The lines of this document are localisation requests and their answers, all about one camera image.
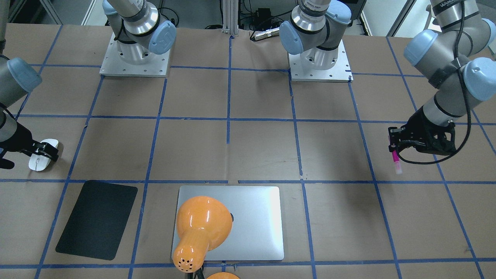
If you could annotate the orange desk lamp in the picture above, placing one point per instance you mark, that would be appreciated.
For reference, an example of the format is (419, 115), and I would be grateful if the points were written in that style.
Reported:
(202, 224)

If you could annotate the black power box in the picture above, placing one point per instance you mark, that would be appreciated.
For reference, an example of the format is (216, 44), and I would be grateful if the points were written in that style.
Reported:
(261, 14)

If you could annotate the silver laptop notebook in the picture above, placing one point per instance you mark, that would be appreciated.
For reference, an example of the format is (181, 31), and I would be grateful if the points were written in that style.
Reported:
(257, 231)

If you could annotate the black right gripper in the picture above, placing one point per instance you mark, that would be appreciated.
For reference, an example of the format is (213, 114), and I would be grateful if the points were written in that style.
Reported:
(16, 140)

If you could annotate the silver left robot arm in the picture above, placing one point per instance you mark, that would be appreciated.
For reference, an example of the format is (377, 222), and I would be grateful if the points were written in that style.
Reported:
(316, 27)

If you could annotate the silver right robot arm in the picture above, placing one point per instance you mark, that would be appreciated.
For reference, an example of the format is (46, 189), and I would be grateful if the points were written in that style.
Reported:
(139, 20)

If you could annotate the black mousepad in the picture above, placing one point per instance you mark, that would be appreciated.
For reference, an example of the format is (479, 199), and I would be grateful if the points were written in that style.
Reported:
(98, 220)

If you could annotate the white computer mouse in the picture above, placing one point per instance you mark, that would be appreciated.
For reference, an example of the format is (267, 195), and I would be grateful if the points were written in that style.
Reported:
(40, 163)

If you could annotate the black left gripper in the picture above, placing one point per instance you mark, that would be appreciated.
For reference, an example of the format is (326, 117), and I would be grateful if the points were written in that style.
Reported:
(417, 124)

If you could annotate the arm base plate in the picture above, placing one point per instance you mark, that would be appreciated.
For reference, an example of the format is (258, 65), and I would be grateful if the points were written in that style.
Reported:
(341, 69)
(126, 58)

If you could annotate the aluminium frame post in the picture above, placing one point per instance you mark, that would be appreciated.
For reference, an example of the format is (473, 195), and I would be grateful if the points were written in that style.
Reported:
(230, 16)

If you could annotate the pink pen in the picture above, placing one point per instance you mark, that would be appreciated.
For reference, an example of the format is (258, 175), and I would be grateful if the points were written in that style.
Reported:
(397, 162)

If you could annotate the silver cylindrical connector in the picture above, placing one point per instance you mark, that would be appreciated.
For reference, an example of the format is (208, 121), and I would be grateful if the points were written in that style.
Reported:
(265, 34)

